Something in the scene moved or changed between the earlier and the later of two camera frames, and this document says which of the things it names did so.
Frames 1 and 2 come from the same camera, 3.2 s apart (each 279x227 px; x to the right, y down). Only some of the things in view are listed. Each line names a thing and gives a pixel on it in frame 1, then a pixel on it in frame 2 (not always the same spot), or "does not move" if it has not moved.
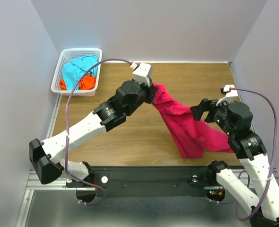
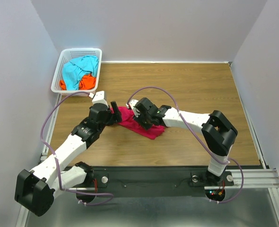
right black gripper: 204,105 -> 146,126
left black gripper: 150,92 -> 117,112
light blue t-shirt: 73,70 does not move
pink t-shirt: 190,135 -> 128,121
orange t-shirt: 89,82 does not move
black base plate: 145,181 does not move
